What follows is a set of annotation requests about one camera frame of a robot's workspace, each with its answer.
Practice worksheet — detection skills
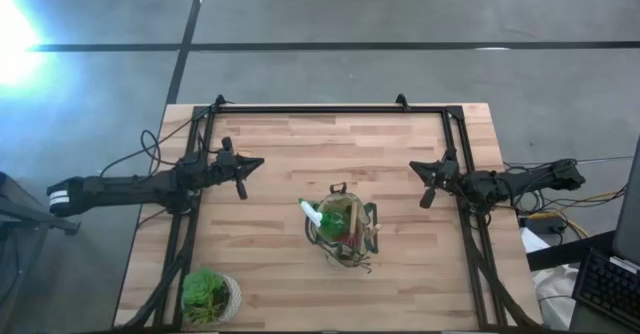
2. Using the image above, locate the white paper sheet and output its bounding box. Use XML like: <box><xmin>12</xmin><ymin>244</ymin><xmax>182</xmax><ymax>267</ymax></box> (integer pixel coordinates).
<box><xmin>519</xmin><ymin>226</ymin><xmax>551</xmax><ymax>255</ymax></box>

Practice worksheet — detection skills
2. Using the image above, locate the green spray bottle white nozzle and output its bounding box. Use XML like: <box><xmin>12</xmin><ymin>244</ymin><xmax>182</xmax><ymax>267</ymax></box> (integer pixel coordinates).
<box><xmin>298</xmin><ymin>197</ymin><xmax>351</xmax><ymax>240</ymax></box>

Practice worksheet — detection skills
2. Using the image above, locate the black metal stand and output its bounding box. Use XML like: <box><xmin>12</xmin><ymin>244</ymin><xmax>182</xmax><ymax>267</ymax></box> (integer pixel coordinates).
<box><xmin>0</xmin><ymin>171</ymin><xmax>81</xmax><ymax>238</ymax></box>

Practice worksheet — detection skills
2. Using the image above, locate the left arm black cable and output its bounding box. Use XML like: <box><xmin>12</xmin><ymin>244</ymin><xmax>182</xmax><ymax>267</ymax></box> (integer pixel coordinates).
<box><xmin>99</xmin><ymin>98</ymin><xmax>236</xmax><ymax>178</ymax></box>

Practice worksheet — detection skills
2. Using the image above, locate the black computer keyboard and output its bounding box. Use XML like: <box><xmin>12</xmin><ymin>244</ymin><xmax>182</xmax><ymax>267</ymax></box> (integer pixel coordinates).
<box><xmin>572</xmin><ymin>247</ymin><xmax>640</xmax><ymax>331</ymax></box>

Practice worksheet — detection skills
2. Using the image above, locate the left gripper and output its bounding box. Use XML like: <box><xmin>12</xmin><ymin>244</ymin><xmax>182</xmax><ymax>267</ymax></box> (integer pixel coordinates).
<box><xmin>199</xmin><ymin>136</ymin><xmax>265</xmax><ymax>201</ymax></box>

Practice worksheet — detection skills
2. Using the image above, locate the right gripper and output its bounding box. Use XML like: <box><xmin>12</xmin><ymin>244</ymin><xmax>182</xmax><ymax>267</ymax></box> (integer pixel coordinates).
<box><xmin>408</xmin><ymin>148</ymin><xmax>474</xmax><ymax>209</ymax></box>

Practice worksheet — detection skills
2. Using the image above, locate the black aluminium table frame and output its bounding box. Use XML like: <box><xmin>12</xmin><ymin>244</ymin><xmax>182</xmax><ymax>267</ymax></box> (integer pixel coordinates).
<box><xmin>119</xmin><ymin>92</ymin><xmax>544</xmax><ymax>333</ymax></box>

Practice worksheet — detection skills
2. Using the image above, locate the beige green canvas gardening bag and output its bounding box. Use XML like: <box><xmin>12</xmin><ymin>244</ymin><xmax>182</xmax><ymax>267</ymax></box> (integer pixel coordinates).
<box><xmin>298</xmin><ymin>181</ymin><xmax>384</xmax><ymax>275</ymax></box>

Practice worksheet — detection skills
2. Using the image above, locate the yellow cable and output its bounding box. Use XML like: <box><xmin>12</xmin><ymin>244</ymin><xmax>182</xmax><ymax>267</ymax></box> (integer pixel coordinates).
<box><xmin>519</xmin><ymin>188</ymin><xmax>629</xmax><ymax>240</ymax></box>

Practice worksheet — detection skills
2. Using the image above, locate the green succulent in white pot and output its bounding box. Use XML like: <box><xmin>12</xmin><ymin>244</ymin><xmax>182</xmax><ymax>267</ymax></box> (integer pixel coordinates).
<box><xmin>180</xmin><ymin>267</ymin><xmax>243</xmax><ymax>325</ymax></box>

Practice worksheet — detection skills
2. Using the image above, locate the black desk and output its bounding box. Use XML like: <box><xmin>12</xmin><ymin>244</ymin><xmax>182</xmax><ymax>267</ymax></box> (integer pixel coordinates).
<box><xmin>525</xmin><ymin>229</ymin><xmax>616</xmax><ymax>273</ymax></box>

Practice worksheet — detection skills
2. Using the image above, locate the white cable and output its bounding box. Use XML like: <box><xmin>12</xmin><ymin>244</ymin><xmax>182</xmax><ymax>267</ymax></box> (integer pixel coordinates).
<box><xmin>574</xmin><ymin>155</ymin><xmax>636</xmax><ymax>165</ymax></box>

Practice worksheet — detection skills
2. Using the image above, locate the white plastic bag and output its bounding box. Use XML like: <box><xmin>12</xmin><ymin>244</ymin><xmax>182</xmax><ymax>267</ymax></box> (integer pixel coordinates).
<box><xmin>530</xmin><ymin>264</ymin><xmax>581</xmax><ymax>331</ymax></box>

